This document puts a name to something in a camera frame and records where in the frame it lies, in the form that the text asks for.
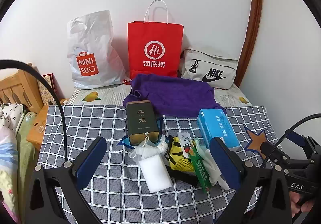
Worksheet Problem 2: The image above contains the purple towel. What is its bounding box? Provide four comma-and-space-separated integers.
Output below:
123, 74, 227, 118

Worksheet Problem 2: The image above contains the pastel printed quilt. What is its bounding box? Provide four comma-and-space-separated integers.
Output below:
0, 112, 38, 224

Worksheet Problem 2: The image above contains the grey checked blanket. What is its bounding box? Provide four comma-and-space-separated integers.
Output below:
38, 105, 284, 224

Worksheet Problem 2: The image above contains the white translucent pouch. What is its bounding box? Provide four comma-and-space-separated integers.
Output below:
129, 135, 168, 164

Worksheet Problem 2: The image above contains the dark green tin box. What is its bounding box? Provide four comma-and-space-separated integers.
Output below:
125, 101, 161, 146

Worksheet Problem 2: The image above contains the wooden side table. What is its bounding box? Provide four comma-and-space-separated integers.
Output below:
26, 105, 51, 152

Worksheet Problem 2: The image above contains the white plastic shopping bag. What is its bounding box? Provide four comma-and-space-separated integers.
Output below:
66, 10, 131, 89

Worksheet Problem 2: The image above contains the yellow mesh bag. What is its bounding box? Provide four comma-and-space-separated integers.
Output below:
166, 136, 198, 172

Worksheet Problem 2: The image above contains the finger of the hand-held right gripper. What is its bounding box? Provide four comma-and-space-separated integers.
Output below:
260, 142, 290, 163
288, 131, 321, 164

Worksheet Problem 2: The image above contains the person's right hand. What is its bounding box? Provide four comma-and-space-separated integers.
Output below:
290, 191, 317, 215

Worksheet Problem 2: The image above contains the patterned box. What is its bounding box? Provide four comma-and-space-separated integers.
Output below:
38, 73, 61, 105

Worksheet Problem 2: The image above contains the spotted white pillow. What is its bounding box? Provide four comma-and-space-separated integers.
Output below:
0, 104, 25, 135

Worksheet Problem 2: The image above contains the fruit print bed sheet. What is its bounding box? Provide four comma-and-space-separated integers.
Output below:
68, 81, 251, 108

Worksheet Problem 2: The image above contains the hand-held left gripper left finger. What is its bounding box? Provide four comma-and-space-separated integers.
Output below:
25, 136, 108, 224

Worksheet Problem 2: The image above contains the wooden headboard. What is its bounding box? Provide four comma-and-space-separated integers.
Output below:
0, 63, 44, 114

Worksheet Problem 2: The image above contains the brown wooden door frame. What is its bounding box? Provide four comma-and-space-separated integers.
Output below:
236, 0, 264, 86

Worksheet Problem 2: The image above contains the white printed card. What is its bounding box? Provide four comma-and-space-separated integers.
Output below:
178, 132, 195, 159

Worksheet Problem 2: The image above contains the beige zip pouch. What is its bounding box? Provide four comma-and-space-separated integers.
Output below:
180, 47, 239, 89

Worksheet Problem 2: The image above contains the red paper bag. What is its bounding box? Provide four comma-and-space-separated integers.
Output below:
127, 0, 184, 79

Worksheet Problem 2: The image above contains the white foam block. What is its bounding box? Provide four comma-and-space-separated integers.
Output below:
138, 155, 173, 193

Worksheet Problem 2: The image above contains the white glove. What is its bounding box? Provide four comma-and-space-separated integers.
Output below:
198, 139, 230, 191

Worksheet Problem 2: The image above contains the blue tissue pack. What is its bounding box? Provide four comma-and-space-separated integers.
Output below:
196, 109, 240, 150

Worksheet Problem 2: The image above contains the green snack packet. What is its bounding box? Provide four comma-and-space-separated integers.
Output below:
189, 147, 212, 191

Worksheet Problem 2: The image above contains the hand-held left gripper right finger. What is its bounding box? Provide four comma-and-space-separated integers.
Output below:
209, 136, 293, 224

